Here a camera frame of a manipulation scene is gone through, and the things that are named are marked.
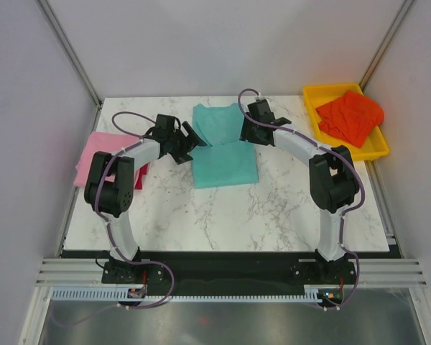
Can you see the pink folded t shirt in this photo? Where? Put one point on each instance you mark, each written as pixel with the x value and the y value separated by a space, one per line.
pixel 98 151

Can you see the aluminium frame rail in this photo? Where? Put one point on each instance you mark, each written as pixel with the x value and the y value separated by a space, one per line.
pixel 375 273

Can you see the left aluminium corner post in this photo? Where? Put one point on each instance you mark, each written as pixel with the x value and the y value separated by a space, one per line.
pixel 64 41

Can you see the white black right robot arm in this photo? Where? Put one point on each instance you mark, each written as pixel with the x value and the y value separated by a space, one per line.
pixel 333 179

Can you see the orange t shirt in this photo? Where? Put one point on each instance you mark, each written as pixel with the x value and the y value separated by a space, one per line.
pixel 350 118

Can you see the yellow plastic tray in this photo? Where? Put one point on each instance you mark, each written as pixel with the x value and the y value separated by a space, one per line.
pixel 375 145

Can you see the right aluminium corner post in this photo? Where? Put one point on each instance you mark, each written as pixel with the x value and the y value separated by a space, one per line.
pixel 388 38

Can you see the white slotted cable duct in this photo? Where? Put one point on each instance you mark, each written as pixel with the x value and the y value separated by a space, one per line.
pixel 128 295

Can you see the crimson folded t shirt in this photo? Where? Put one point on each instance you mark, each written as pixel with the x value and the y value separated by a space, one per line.
pixel 140 176

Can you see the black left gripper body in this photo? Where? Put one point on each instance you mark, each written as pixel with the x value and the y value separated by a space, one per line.
pixel 180 146

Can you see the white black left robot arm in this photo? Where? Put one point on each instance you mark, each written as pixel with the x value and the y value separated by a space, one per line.
pixel 109 188

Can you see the aluminium corner post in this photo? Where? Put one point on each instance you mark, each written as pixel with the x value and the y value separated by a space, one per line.
pixel 388 38
pixel 64 41

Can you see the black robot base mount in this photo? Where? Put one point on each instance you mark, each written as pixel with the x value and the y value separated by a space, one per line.
pixel 231 273

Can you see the teal t shirt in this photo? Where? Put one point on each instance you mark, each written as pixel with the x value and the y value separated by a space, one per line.
pixel 225 160

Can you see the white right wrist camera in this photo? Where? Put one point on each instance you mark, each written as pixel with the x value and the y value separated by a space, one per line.
pixel 260 97

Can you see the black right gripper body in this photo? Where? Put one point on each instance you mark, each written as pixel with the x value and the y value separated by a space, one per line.
pixel 261 143

